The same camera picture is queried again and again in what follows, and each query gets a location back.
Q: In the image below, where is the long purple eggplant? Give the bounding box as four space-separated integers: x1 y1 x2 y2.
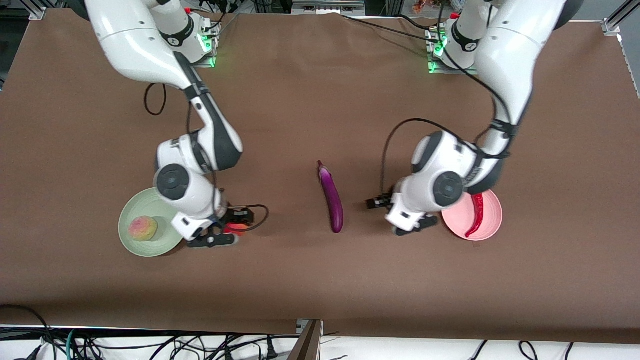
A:
316 160 345 234

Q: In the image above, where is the yellow-pink peach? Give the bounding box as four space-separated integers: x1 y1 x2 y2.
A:
128 215 159 242

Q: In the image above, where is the red chili pepper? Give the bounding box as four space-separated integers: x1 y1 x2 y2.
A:
464 192 485 239

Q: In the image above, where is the light green round plate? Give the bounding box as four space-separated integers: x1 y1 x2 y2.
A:
118 187 187 258

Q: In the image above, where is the pink round plate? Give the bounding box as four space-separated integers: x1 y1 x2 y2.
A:
441 189 503 242

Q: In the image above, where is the brown table cloth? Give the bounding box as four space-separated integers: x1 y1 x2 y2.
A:
0 7 640 345

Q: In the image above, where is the orange red background object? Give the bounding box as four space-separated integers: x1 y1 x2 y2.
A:
414 0 453 15

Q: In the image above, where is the grey equipment rack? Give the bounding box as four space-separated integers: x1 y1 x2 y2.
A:
291 0 367 17

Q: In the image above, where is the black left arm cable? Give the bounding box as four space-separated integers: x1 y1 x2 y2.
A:
380 0 516 201

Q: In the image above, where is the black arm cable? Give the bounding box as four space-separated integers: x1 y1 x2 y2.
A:
380 0 516 201
144 82 271 236

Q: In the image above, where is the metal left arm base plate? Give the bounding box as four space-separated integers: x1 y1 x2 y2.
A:
427 27 482 76

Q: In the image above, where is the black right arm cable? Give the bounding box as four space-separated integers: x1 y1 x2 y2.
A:
144 82 271 236

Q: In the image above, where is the aluminium camera post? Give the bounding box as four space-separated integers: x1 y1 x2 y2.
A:
287 319 324 360

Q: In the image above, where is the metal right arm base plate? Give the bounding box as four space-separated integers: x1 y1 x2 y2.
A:
192 20 217 68

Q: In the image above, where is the long black table cable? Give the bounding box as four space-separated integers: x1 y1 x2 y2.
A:
342 14 441 43

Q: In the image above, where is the short black table cable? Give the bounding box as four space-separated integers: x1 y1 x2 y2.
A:
397 14 433 31

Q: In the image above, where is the thick black arched cable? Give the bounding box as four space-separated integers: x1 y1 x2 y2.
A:
0 304 57 360

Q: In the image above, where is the aluminium frame profile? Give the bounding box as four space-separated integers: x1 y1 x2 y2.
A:
602 0 640 83

